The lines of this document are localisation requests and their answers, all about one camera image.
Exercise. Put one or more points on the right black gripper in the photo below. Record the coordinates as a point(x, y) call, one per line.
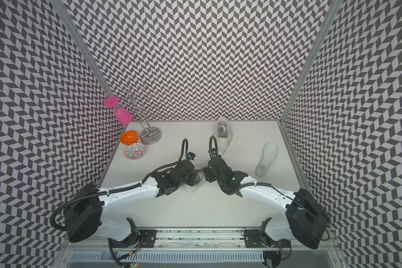
point(209, 175)

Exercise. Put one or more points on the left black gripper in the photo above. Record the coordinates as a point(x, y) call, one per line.
point(193, 178)

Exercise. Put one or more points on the white sneaker one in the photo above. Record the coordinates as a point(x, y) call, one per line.
point(199, 178)
point(223, 134)

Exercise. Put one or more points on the white shoe insole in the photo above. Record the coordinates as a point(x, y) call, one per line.
point(269, 154)

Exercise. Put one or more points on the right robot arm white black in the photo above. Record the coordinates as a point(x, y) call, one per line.
point(305, 219)

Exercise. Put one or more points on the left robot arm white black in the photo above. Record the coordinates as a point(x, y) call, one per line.
point(90, 213)

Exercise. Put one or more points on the patterned floral bowl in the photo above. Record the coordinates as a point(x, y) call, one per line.
point(135, 151)

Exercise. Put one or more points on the orange bowl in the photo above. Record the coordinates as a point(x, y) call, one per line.
point(129, 137)

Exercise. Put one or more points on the pink wine glass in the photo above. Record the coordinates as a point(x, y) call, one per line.
point(122, 115)

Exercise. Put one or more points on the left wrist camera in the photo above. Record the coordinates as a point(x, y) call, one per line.
point(191, 156)

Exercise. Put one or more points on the silver wire glass rack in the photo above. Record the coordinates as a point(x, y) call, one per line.
point(150, 135)

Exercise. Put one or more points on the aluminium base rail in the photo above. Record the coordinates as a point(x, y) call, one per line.
point(198, 239)

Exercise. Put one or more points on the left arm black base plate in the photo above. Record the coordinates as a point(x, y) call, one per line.
point(147, 239)

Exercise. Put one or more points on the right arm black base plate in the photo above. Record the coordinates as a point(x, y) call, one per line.
point(252, 239)

